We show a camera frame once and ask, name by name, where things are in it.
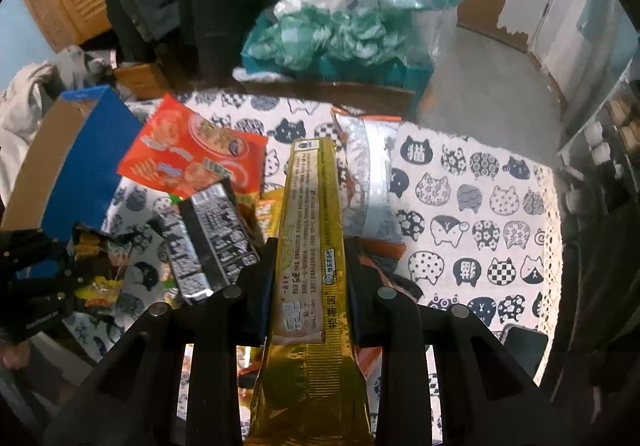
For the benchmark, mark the person's left hand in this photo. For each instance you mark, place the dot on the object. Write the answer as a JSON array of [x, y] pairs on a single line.
[[15, 357]]

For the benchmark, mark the shoe rack with shoes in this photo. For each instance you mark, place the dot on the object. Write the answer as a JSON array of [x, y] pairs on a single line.
[[599, 172]]

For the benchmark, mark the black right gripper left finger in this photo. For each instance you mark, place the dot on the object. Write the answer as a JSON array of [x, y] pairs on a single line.
[[238, 315]]

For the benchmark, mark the yellow chip pack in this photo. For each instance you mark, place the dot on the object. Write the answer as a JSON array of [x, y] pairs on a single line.
[[262, 213]]

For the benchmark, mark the blue cardboard box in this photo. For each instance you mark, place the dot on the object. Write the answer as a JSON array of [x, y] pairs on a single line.
[[70, 170]]

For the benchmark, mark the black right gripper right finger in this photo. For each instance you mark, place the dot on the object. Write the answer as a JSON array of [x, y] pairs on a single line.
[[383, 317]]

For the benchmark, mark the red orange snack bag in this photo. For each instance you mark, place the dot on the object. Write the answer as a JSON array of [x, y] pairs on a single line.
[[180, 152]]

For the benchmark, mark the white orange chip bag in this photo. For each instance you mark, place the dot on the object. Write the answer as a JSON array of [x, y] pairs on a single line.
[[364, 173]]

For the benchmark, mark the cat pattern tablecloth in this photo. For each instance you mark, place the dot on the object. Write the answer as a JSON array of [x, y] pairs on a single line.
[[476, 227]]

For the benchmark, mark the gold foil snack pack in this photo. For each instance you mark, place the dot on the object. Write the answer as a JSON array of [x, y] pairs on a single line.
[[310, 389]]

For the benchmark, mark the teal box with bags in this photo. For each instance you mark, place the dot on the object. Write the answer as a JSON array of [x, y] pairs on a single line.
[[363, 46]]

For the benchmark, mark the dark yellow snack bag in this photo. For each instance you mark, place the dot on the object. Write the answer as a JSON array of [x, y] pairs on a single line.
[[100, 262]]

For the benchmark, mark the black smartphone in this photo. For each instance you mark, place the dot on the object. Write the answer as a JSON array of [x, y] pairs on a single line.
[[527, 346]]

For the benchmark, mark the grey white clothes pile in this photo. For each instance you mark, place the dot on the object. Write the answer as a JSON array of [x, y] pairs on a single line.
[[32, 93]]

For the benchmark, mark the silver black snack pack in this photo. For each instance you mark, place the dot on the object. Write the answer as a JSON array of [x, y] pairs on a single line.
[[207, 243]]

